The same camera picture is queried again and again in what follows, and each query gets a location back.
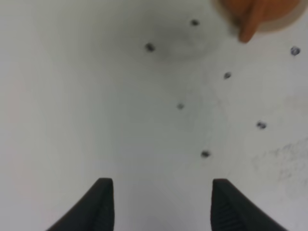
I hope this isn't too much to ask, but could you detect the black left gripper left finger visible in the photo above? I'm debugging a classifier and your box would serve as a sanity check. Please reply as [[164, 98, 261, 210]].
[[48, 178, 115, 231]]

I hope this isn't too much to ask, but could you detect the brown clay teapot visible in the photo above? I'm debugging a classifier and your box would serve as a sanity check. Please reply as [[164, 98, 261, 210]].
[[221, 0, 300, 43]]

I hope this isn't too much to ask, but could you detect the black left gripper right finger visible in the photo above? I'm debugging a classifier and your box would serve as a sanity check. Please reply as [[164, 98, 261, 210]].
[[211, 179, 286, 231]]

